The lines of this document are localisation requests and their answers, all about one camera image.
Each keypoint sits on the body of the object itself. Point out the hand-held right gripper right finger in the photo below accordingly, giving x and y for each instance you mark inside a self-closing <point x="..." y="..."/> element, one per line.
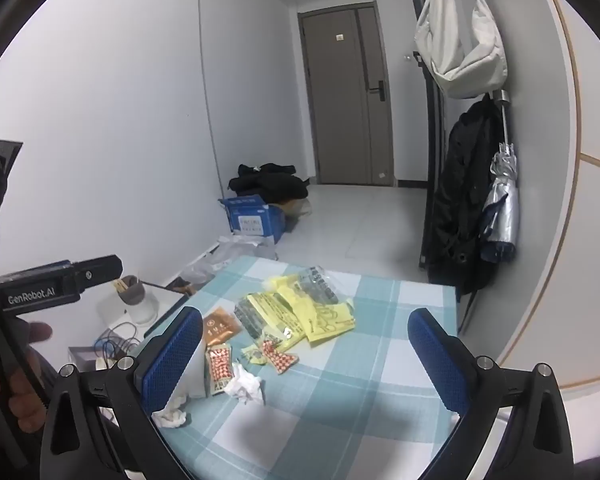
<point x="437" y="355"/>

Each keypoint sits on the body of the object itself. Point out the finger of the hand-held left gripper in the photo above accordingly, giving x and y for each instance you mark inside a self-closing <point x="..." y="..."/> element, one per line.
<point x="100" y="267"/>

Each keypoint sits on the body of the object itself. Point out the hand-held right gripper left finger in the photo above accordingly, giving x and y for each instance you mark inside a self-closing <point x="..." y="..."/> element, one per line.
<point x="172" y="355"/>

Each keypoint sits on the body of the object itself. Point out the yellow wrapper with barcode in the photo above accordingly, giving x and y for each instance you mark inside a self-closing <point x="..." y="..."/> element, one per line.
<point x="272" y="317"/>

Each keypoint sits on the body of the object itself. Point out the yellow wrapper with drawing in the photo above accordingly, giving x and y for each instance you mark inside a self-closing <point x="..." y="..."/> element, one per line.
<point x="330" y="322"/>

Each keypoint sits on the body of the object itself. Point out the person's left forearm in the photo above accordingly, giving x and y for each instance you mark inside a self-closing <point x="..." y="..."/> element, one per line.
<point x="0" y="450"/>

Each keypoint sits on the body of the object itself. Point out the white shoulder bag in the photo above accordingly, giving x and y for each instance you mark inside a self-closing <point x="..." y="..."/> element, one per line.
<point x="455" y="45"/>

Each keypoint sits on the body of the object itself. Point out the person's left hand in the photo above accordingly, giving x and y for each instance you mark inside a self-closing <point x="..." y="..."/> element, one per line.
<point x="27" y="385"/>

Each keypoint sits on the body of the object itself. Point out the white side table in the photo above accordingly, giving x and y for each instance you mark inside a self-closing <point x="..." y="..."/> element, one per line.
<point x="105" y="310"/>

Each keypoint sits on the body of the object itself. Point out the red checked sachet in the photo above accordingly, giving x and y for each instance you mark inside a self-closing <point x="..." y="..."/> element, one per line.
<point x="219" y="370"/>
<point x="280" y="357"/>

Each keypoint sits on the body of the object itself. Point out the white translucent cup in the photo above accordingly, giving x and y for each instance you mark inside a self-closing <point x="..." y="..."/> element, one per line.
<point x="142" y="312"/>

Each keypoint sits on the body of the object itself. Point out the brown sachet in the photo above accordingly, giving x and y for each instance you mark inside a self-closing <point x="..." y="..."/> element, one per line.
<point x="221" y="329"/>

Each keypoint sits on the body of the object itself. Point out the crumpled white tissue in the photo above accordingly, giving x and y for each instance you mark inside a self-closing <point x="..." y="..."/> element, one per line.
<point x="170" y="415"/>
<point x="247" y="385"/>

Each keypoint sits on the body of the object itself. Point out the brown snack bag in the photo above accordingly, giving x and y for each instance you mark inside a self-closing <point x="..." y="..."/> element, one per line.
<point x="182" y="286"/>

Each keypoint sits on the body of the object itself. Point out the small yellow wrapper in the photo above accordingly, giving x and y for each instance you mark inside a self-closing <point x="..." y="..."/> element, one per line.
<point x="252" y="356"/>

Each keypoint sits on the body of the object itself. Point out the dark small box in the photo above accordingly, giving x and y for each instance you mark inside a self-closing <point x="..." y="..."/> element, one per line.
<point x="85" y="358"/>

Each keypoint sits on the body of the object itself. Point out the grey plastic mailer bag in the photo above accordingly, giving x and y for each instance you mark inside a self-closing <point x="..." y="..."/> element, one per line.
<point x="235" y="247"/>

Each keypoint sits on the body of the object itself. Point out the black jacket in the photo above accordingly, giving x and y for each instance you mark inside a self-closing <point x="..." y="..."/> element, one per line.
<point x="460" y="200"/>

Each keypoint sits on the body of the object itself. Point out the blue cardboard box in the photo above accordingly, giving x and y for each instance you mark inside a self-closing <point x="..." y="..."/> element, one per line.
<point x="252" y="220"/>

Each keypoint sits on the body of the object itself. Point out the silver folded umbrella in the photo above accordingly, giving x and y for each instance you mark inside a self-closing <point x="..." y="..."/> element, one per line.
<point x="502" y="210"/>

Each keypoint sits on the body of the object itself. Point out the white wardrobe with wooden trim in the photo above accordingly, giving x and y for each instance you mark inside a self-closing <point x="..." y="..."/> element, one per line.
<point x="595" y="260"/>

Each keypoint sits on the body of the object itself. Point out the brown cardboard box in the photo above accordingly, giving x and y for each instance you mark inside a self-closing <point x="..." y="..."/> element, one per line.
<point x="295" y="207"/>

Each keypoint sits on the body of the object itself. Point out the black clothes pile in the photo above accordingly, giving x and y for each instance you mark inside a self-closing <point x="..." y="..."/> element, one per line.
<point x="275" y="182"/>

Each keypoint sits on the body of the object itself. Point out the grey door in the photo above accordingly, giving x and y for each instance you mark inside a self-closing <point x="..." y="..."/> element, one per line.
<point x="340" y="100"/>

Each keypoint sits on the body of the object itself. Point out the white wall conduit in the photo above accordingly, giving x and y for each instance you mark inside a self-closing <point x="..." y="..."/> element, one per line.
<point x="209" y="110"/>

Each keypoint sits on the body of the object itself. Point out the black metal frame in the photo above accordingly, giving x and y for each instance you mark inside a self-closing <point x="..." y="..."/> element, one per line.
<point x="427" y="110"/>

